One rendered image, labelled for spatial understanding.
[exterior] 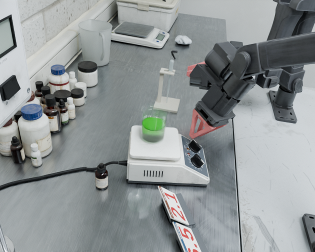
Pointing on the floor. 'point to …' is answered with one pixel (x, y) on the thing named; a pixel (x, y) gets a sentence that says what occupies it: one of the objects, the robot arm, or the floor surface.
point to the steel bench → (77, 138)
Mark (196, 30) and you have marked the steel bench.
